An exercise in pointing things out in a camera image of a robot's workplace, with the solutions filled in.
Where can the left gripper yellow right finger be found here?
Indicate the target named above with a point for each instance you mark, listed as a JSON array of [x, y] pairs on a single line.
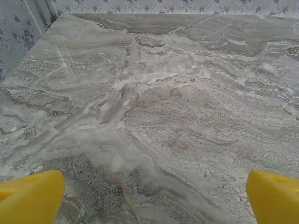
[[275, 200]]

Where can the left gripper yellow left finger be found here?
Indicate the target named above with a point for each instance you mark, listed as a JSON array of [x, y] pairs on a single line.
[[30, 198]]

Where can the aluminium corner frame post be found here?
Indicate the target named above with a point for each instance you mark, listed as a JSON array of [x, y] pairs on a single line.
[[43, 14]]

